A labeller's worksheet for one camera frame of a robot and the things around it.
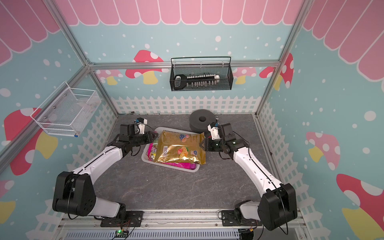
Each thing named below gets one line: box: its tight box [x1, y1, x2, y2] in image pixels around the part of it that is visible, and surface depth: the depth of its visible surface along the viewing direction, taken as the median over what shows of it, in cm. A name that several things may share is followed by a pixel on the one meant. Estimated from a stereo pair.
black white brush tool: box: [173, 74, 220, 90], surface depth 91 cm
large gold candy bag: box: [154, 130, 206, 165], surface depth 85 cm
